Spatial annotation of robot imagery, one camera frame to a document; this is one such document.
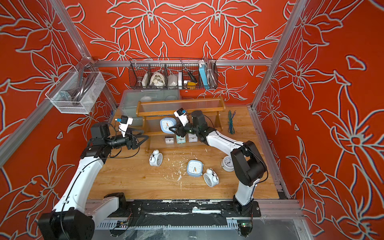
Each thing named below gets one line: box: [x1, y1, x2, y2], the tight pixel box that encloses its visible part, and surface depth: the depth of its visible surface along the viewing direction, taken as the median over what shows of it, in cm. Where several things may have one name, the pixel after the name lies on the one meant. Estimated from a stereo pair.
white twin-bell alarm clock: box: [149, 148, 164, 167], surface depth 85 cm
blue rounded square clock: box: [160, 117, 177, 134], surface depth 83 cm
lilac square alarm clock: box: [188, 133, 198, 143], surface depth 97 cm
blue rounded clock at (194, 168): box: [187, 160, 204, 178], surface depth 87 cm
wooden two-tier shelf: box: [136, 97, 226, 153], surface depth 85 cm
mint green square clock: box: [176, 134, 186, 144], surface depth 97 cm
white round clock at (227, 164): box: [221, 155, 235, 172], surface depth 87 cm
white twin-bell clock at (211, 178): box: [203, 167, 220, 188], surface depth 78 cm
